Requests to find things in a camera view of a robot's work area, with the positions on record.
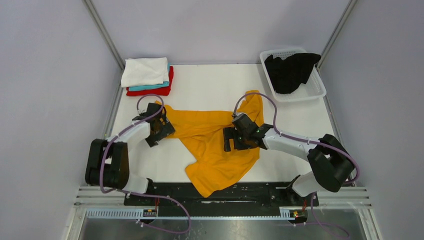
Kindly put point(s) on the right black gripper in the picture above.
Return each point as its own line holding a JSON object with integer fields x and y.
{"x": 230, "y": 139}

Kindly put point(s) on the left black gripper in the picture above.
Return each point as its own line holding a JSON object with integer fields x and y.
{"x": 166, "y": 130}

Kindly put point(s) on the yellow t shirt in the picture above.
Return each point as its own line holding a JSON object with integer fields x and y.
{"x": 201, "y": 133}

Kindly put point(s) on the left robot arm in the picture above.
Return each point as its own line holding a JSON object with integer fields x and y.
{"x": 109, "y": 159}

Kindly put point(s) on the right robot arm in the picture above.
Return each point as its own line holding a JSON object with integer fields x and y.
{"x": 330, "y": 163}

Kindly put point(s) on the red folded t shirt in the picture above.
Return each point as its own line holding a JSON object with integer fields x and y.
{"x": 164, "y": 91}

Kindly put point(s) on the teal folded t shirt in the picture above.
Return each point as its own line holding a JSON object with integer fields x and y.
{"x": 150, "y": 87}

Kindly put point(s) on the white folded t shirt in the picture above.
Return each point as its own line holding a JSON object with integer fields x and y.
{"x": 145, "y": 72}

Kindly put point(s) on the black t shirt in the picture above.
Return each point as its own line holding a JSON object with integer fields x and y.
{"x": 286, "y": 75}

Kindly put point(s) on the white plastic basket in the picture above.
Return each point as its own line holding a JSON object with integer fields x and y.
{"x": 312, "y": 90}

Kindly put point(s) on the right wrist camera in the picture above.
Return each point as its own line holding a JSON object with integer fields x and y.
{"x": 242, "y": 122}

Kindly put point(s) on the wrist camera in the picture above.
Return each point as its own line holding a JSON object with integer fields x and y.
{"x": 242, "y": 122}
{"x": 154, "y": 110}

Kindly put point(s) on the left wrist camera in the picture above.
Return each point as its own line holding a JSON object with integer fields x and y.
{"x": 154, "y": 110}

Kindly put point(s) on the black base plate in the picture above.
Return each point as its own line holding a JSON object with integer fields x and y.
{"x": 241, "y": 199}

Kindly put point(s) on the white slotted cable duct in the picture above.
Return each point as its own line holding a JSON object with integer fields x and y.
{"x": 149, "y": 214}

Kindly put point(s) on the right aluminium frame post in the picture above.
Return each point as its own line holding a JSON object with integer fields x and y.
{"x": 336, "y": 32}

